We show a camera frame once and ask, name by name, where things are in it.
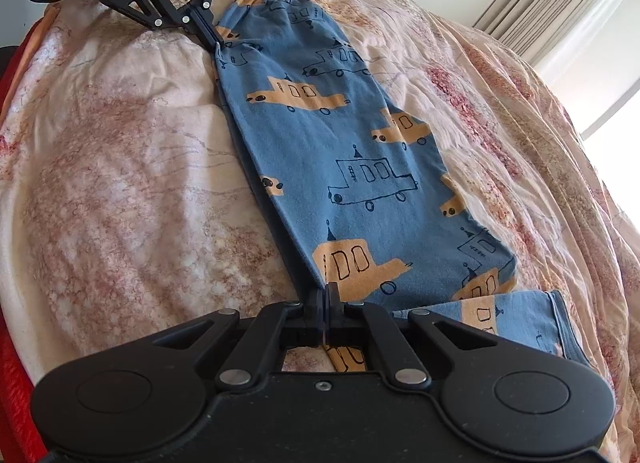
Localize pink floral blanket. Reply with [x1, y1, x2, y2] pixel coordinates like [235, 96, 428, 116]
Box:
[0, 0, 636, 396]

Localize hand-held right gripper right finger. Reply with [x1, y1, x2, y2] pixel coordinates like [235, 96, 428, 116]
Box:
[326, 282, 498, 391]

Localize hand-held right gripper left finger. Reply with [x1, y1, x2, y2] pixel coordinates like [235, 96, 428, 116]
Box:
[149, 286, 328, 392]

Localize red fuzzy cloth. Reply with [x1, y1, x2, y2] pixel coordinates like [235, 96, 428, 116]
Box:
[0, 18, 49, 451]

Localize blue car print pants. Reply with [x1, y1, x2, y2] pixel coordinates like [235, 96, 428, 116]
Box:
[212, 0, 594, 375]

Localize bright window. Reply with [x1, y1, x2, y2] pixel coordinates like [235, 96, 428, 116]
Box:
[532, 0, 640, 141]

